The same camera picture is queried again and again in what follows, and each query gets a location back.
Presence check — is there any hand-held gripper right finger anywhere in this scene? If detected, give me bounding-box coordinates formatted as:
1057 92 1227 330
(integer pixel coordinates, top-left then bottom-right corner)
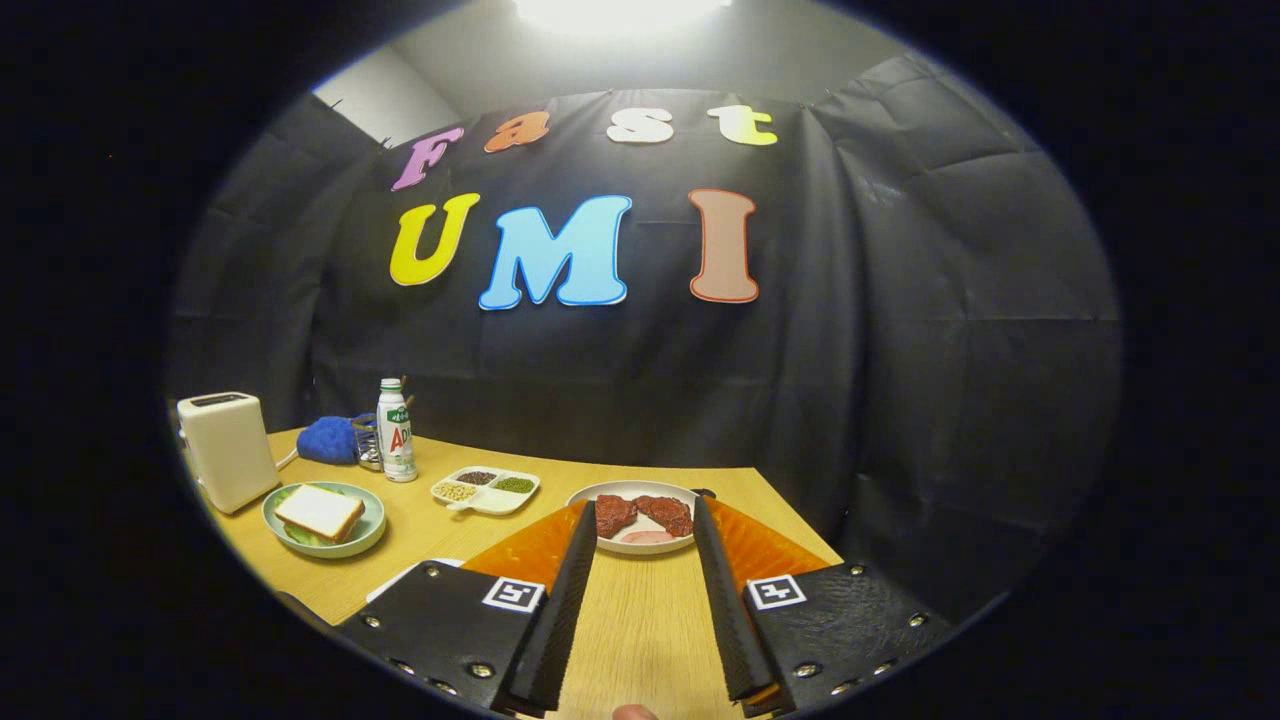
692 494 953 719

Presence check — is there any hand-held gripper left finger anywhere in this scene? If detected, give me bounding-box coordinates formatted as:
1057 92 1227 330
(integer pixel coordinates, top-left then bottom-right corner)
335 500 599 719

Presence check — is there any toasted bread slice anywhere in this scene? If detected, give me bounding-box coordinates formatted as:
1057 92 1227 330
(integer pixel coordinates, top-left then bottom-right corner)
274 484 366 544

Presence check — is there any green lettuce leaf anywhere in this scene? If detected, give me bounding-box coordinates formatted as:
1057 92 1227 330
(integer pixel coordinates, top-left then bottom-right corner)
278 487 361 549

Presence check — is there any round white meat plate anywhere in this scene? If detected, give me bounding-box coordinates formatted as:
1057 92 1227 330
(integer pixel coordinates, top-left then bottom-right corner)
566 480 701 556

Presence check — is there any dark red meat slice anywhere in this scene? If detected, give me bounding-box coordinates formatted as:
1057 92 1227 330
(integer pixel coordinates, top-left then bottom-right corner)
634 495 694 538
595 494 639 540

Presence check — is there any white divided dish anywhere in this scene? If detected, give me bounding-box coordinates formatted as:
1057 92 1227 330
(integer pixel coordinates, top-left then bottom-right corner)
430 465 542 517

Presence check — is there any white squarish plate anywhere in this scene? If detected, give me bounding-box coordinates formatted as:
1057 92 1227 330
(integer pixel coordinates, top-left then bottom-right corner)
365 557 466 604

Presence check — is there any light green plate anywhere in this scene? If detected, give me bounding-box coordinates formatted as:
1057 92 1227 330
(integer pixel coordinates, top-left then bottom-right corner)
261 481 387 559

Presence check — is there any white drink bottle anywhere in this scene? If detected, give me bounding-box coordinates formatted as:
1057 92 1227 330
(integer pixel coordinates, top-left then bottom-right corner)
376 378 419 484

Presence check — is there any metal mesh utensil holder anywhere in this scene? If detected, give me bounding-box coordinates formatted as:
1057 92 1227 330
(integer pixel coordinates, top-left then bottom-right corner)
352 412 385 473

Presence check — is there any black backdrop cloth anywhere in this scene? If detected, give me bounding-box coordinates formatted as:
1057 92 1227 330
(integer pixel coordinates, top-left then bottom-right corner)
165 50 1123 626

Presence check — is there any blue cloth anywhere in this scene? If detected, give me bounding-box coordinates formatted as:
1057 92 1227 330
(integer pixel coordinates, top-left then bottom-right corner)
296 415 363 466

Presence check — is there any white toaster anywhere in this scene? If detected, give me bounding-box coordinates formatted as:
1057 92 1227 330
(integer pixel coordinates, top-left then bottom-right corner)
176 391 299 516

